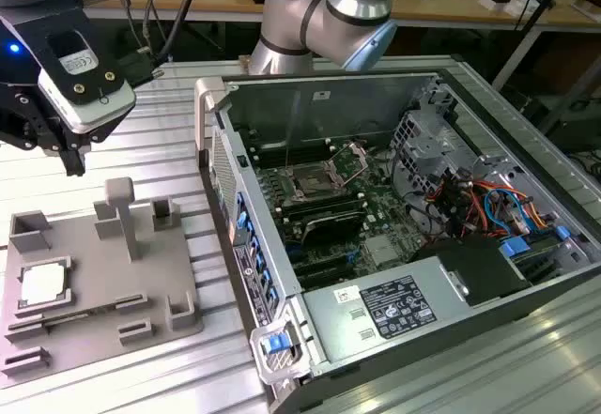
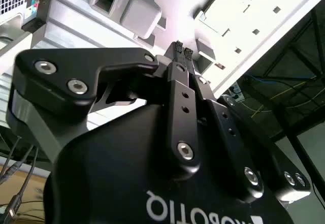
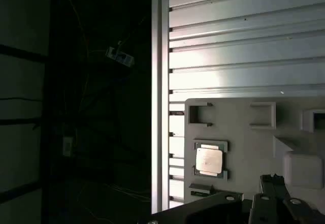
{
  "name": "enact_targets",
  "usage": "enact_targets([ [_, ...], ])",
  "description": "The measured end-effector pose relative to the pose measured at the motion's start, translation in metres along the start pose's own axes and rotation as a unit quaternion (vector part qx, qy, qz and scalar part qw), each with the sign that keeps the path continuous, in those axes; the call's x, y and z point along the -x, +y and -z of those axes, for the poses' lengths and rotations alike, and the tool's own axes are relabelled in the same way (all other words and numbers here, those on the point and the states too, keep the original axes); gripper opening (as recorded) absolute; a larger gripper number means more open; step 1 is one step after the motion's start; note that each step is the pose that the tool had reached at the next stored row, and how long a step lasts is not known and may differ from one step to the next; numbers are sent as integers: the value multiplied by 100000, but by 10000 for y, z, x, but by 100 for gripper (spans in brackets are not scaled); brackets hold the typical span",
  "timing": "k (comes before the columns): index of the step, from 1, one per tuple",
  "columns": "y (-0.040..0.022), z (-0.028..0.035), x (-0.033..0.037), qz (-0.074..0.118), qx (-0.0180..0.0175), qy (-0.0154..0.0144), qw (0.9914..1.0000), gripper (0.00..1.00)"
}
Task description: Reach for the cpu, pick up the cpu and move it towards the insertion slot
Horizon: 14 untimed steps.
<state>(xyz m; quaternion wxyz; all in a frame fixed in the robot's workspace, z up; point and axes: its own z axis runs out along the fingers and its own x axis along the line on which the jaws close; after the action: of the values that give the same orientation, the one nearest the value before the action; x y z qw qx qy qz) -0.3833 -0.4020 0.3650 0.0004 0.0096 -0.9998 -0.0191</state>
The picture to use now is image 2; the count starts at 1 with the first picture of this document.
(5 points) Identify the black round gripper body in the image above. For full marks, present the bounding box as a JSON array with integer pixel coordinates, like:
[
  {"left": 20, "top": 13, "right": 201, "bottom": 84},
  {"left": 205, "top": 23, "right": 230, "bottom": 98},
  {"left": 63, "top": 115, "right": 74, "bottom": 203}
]
[{"left": 43, "top": 104, "right": 296, "bottom": 224}]

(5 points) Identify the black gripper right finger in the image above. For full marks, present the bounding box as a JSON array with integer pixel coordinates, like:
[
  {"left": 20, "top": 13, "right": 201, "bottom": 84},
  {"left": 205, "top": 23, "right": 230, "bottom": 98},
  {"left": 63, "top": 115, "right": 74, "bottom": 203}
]
[{"left": 184, "top": 47, "right": 312, "bottom": 204}]

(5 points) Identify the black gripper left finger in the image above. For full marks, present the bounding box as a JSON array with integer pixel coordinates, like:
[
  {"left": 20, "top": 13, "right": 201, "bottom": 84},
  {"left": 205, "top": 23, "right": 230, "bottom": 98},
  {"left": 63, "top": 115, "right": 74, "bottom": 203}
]
[{"left": 6, "top": 40, "right": 203, "bottom": 176}]

